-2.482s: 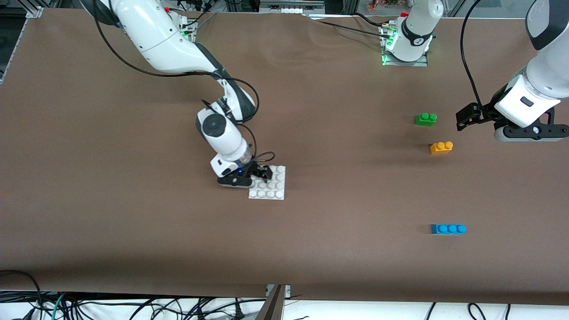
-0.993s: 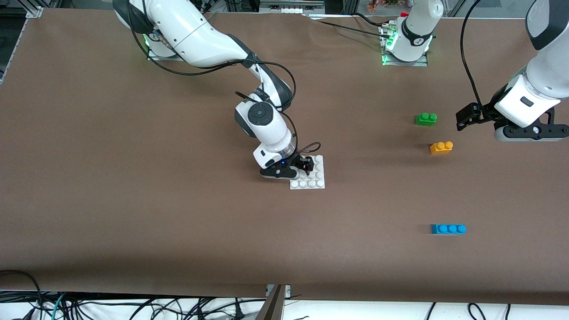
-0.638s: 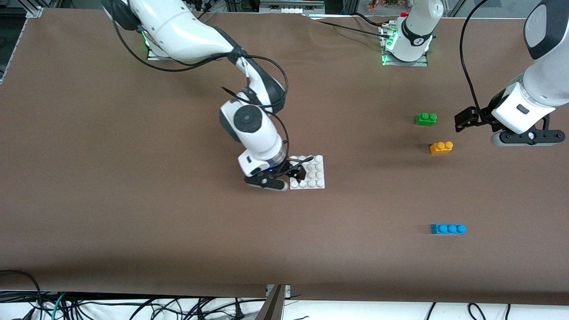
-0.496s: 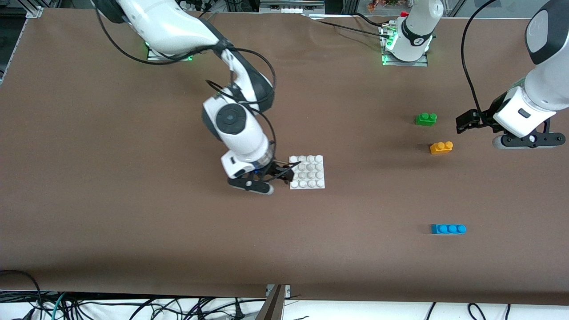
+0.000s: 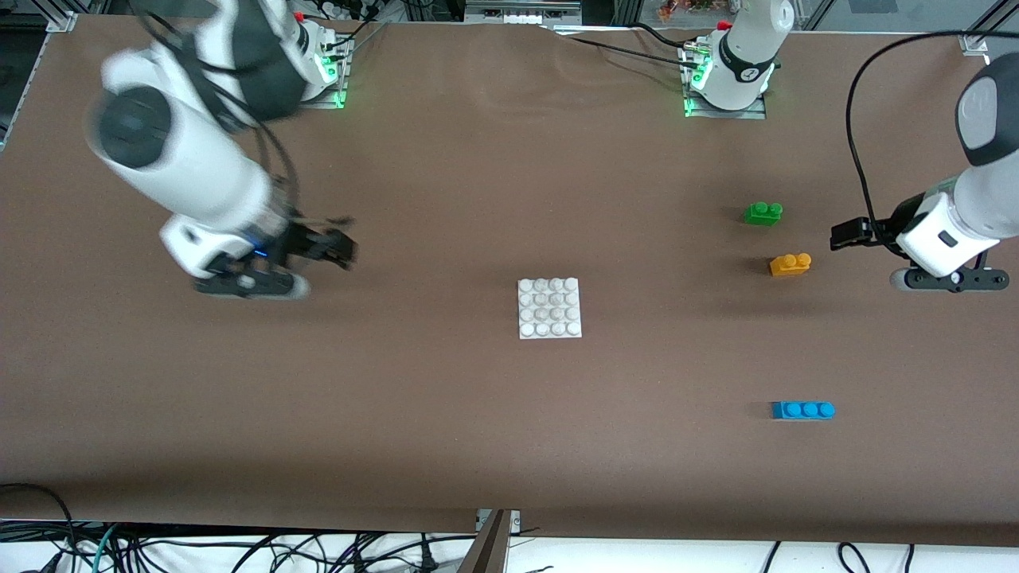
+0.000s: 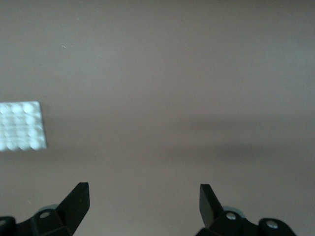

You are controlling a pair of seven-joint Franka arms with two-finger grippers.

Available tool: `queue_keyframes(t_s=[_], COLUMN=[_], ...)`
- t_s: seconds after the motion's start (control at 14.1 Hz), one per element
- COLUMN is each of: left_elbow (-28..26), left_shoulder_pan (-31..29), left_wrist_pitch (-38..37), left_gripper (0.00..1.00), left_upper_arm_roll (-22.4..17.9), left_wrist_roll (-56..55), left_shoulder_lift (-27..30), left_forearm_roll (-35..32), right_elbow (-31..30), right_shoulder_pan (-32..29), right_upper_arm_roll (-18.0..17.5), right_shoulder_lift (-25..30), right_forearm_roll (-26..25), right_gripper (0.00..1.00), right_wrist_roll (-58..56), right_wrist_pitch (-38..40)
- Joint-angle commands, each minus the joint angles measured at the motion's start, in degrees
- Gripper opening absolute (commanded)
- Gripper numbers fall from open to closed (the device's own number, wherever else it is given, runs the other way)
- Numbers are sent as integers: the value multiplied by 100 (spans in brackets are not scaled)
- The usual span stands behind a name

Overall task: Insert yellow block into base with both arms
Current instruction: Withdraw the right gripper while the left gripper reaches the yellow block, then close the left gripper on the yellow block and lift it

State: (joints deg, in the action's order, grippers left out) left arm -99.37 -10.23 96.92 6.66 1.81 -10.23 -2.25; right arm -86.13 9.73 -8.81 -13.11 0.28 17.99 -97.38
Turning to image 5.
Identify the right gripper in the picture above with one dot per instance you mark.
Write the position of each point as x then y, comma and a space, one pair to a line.
305, 242

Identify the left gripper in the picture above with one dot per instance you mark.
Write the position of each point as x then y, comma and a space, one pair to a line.
898, 220

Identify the yellow two-stud block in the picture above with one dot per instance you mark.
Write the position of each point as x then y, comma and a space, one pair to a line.
788, 267

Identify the white studded base plate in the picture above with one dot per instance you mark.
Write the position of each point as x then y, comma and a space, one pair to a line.
549, 309

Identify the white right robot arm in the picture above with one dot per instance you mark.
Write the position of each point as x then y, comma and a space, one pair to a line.
199, 159

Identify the green two-stud block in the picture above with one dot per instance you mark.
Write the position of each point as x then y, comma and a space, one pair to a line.
762, 215

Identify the blue three-stud block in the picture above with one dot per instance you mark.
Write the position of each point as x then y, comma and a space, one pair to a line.
800, 411

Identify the brown table cover sheet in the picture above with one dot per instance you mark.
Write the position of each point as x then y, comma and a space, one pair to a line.
478, 199

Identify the colourful small objects pile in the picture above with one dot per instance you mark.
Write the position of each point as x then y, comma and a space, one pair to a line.
685, 8

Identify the dark grey support beam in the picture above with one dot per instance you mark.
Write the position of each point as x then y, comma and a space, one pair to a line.
487, 549

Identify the metal table corner bracket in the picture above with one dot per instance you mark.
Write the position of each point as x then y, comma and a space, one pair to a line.
975, 44
62, 22

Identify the aluminium frame rail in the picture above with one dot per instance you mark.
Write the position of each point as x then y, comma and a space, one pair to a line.
517, 8

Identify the small metal edge bracket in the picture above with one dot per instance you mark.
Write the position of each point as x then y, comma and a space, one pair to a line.
513, 520

